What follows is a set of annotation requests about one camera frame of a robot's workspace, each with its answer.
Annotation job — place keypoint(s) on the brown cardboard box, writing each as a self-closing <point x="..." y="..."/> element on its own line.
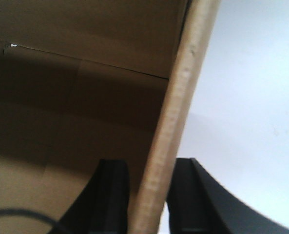
<point x="85" y="80"/>

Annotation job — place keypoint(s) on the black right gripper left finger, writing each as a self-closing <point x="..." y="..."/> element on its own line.
<point x="102" y="206"/>

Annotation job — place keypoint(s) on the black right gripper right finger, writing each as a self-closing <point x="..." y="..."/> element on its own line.
<point x="200" y="204"/>

